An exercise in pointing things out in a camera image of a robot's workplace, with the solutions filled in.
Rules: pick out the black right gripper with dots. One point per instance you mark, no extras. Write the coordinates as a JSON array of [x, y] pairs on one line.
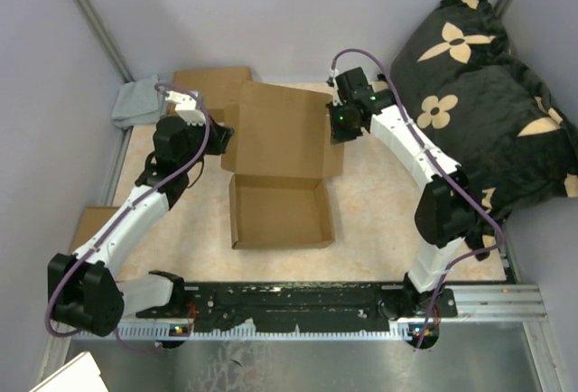
[[337, 135]]

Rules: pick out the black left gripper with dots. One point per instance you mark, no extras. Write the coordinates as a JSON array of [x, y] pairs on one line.
[[219, 137]]

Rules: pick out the brown cardboard box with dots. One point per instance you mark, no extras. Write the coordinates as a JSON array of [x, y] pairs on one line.
[[219, 86], [280, 158]]

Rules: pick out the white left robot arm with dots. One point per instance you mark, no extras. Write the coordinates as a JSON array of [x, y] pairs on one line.
[[83, 291]]

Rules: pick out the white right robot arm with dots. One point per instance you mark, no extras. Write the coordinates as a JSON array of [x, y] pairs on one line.
[[442, 216]]

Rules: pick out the folded brown cardboard box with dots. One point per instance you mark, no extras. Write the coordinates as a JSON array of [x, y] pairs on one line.
[[219, 86]]

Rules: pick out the grey folded cloth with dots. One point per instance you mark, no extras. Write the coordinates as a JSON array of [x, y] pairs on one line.
[[138, 103]]

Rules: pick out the black floral pillow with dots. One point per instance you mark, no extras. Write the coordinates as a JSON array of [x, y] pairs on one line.
[[487, 110]]

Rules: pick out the white board corner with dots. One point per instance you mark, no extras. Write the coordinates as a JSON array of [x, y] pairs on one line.
[[81, 374]]

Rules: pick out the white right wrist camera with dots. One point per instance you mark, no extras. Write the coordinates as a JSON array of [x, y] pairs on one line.
[[331, 82]]

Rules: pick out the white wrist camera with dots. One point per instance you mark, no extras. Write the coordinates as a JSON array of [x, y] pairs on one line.
[[331, 82], [186, 107]]

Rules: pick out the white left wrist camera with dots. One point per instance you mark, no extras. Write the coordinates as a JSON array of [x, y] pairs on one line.
[[186, 107]]

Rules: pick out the aluminium frame rail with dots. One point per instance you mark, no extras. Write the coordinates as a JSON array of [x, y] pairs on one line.
[[328, 337]]

